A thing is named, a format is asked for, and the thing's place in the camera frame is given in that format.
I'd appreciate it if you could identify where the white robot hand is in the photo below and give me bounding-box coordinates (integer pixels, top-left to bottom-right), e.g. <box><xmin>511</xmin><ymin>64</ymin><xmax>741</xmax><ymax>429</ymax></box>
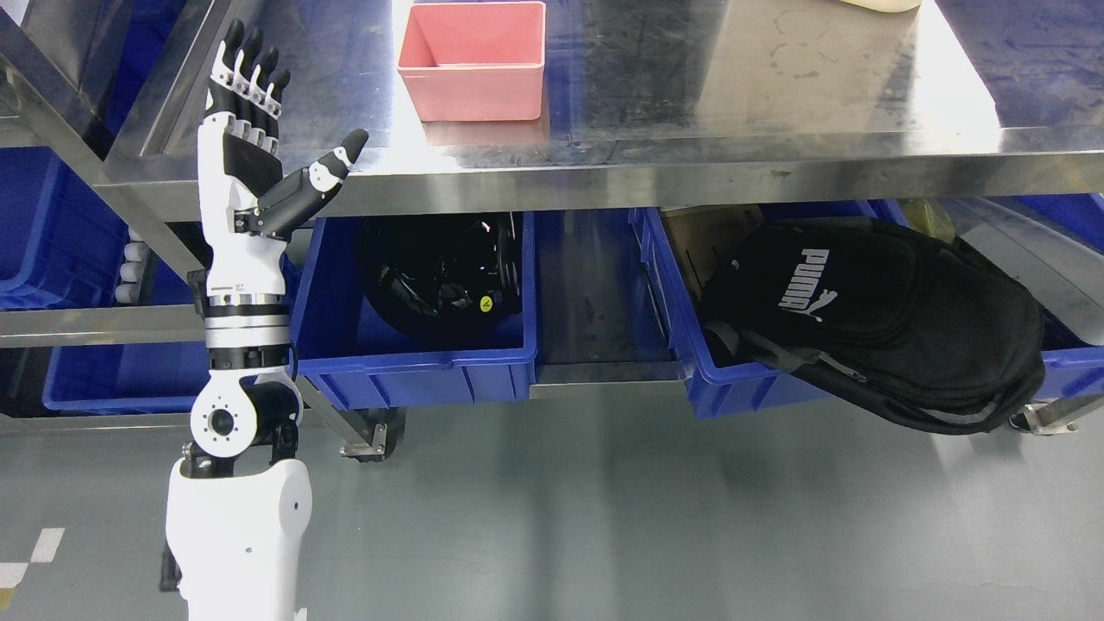
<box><xmin>197</xmin><ymin>19</ymin><xmax>369</xmax><ymax>296</ymax></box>

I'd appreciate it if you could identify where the pink plastic storage box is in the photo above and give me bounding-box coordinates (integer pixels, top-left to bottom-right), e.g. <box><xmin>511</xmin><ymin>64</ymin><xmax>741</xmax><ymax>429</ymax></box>
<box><xmin>397</xmin><ymin>1</ymin><xmax>546</xmax><ymax>122</ymax></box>

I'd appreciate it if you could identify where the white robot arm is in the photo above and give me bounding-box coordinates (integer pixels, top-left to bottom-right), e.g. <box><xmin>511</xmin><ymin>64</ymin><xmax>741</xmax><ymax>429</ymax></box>
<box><xmin>164</xmin><ymin>19</ymin><xmax>369</xmax><ymax>620</ymax></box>

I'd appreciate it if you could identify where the stainless steel shelf rack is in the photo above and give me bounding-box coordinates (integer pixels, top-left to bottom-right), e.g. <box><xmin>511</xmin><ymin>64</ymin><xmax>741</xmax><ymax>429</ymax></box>
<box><xmin>0</xmin><ymin>0</ymin><xmax>216</xmax><ymax>432</ymax></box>

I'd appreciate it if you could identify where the blue bin left upper shelf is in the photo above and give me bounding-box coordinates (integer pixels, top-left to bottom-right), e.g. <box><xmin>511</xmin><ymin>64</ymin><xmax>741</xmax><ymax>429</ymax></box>
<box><xmin>1</xmin><ymin>147</ymin><xmax>128</xmax><ymax>311</ymax></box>

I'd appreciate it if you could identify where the blue bin shelf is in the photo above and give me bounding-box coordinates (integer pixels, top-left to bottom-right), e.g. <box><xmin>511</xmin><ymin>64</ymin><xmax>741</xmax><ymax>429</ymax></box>
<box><xmin>42</xmin><ymin>343</ymin><xmax>208</xmax><ymax>415</ymax></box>
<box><xmin>1</xmin><ymin>147</ymin><xmax>128</xmax><ymax>311</ymax></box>

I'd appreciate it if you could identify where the blue bin left lower shelf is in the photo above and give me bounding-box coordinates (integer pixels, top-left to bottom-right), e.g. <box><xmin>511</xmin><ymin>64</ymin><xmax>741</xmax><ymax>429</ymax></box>
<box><xmin>42</xmin><ymin>343</ymin><xmax>208</xmax><ymax>415</ymax></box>

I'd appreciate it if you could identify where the white cylindrical parts row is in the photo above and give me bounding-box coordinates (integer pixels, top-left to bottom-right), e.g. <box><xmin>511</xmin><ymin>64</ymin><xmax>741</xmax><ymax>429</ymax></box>
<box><xmin>114</xmin><ymin>228</ymin><xmax>149</xmax><ymax>305</ymax></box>

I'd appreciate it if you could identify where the blue bin with helmet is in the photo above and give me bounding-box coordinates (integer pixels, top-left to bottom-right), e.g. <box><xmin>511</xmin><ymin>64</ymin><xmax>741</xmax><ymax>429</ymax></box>
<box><xmin>291</xmin><ymin>212</ymin><xmax>537</xmax><ymax>410</ymax></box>

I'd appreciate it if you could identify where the black helmet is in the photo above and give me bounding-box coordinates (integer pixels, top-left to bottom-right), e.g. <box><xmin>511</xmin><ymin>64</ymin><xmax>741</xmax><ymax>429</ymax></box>
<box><xmin>354</xmin><ymin>212</ymin><xmax>522</xmax><ymax>336</ymax></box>

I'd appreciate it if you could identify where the stainless steel table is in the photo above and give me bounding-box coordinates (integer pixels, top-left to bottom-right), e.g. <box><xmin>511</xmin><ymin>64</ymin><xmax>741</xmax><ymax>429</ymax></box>
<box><xmin>93</xmin><ymin>0</ymin><xmax>1104</xmax><ymax>457</ymax></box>

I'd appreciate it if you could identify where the cardboard piece in bin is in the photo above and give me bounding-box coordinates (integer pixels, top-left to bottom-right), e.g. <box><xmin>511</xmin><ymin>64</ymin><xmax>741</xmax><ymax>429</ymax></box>
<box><xmin>660</xmin><ymin>204</ymin><xmax>765</xmax><ymax>304</ymax></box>

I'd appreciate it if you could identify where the blue bin with backpack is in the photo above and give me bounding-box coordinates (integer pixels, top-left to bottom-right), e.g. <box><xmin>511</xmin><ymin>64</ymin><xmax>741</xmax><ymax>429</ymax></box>
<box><xmin>628</xmin><ymin>200</ymin><xmax>1103</xmax><ymax>419</ymax></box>

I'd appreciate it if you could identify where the cream object on table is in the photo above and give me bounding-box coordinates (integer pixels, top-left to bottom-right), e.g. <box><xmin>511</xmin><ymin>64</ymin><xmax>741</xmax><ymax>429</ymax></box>
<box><xmin>843</xmin><ymin>0</ymin><xmax>923</xmax><ymax>13</ymax></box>

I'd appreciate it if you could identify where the black Puma backpack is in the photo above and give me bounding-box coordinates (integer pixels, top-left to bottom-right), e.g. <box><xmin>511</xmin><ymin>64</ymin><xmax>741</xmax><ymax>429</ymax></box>
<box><xmin>699</xmin><ymin>215</ymin><xmax>1045</xmax><ymax>436</ymax></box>

